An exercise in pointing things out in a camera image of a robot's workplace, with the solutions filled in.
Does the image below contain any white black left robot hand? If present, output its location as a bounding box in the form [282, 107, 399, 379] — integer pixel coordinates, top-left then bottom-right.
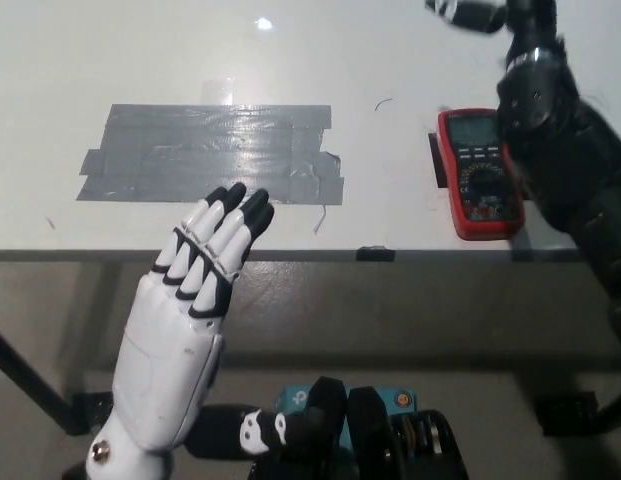
[84, 183, 317, 480]

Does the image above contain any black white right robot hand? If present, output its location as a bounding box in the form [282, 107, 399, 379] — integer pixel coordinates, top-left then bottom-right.
[423, 0, 560, 65]

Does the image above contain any red black digital multimeter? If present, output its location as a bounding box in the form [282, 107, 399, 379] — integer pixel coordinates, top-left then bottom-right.
[436, 107, 526, 241]

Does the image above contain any black teal robot torso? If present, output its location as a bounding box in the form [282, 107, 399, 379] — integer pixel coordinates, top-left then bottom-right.
[247, 375, 469, 480]

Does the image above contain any black diagonal table brace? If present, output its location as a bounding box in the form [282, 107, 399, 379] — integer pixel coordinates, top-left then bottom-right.
[0, 324, 76, 437]

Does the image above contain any black tape patch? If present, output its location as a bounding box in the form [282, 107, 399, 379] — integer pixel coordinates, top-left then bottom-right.
[427, 132, 447, 190]

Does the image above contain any small black tape strip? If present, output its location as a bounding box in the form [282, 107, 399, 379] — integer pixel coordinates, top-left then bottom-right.
[356, 245, 396, 263]

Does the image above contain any black table foot bracket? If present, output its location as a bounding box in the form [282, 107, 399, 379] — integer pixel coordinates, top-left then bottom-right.
[72, 392, 114, 437]
[534, 389, 599, 437]

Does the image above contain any grey duct tape patch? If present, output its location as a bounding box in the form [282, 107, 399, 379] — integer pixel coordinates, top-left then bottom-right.
[75, 103, 346, 206]

